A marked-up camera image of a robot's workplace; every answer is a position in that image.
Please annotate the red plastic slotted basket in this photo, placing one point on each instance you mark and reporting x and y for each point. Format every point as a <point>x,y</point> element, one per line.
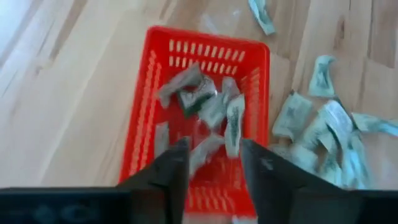
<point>217,189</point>

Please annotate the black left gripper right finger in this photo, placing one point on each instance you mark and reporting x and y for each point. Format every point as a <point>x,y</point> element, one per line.
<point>270,186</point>

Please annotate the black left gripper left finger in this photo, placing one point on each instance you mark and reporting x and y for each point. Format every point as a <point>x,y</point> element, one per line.
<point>161,186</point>

